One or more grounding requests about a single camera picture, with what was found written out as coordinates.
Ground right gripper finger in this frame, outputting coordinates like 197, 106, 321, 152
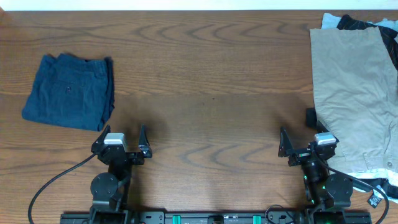
316, 121, 329, 133
278, 127, 294, 157

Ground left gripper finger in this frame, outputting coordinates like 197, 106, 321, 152
138, 124, 152, 158
91, 125, 111, 149

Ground khaki beige shorts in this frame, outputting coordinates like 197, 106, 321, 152
310, 27, 397, 173

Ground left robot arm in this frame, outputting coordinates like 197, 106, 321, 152
89, 125, 152, 224

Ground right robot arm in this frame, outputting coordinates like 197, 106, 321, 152
278, 127, 353, 223

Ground folded navy blue shorts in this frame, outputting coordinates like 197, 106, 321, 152
22, 54, 115, 131

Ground light blue garment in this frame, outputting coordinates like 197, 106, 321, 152
321, 13, 397, 31

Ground black patterned shorts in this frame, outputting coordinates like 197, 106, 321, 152
336, 14, 397, 69

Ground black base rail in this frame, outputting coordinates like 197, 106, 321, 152
60, 210, 372, 224

